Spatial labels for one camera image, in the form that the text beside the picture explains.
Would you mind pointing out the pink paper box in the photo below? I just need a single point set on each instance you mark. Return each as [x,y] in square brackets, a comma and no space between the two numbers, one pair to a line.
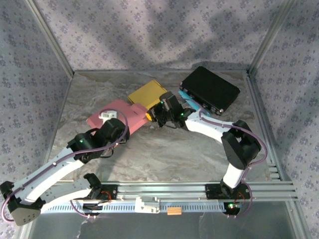
[134,117]

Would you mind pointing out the yellow paper box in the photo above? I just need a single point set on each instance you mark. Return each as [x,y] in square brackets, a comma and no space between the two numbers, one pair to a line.
[147,94]

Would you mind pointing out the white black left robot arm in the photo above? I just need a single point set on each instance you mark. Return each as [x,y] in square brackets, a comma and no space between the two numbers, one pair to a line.
[49,171]

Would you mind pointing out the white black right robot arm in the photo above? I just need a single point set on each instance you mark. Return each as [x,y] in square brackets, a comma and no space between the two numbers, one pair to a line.
[207,124]

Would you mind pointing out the black hard case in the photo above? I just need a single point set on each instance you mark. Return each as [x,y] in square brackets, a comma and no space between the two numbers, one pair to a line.
[211,87]

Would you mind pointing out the black controller board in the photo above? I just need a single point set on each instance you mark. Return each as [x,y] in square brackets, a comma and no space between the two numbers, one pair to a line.
[92,207]

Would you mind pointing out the small orange block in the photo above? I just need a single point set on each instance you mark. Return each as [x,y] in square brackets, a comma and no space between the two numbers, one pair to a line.
[174,211]

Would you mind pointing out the grey metal base panel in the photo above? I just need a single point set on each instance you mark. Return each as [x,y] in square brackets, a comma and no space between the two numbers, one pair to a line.
[149,226]

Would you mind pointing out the circuit board with green light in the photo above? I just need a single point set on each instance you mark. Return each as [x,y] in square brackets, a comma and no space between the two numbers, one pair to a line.
[233,207]

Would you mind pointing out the aluminium side rail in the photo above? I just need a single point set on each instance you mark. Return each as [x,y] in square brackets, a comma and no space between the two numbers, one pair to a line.
[60,112]
[260,112]

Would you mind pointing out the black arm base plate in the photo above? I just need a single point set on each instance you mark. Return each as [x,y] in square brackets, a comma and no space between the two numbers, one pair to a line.
[211,191]
[112,191]

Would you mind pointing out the aluminium rail beam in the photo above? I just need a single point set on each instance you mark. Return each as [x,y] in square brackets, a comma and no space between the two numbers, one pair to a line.
[162,190]

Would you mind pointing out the white plastic bracket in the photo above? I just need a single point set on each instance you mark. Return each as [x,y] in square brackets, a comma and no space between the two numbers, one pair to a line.
[147,205]

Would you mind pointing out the aluminium frame post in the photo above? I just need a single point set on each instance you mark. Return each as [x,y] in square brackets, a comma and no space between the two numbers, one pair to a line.
[51,37]
[272,37]

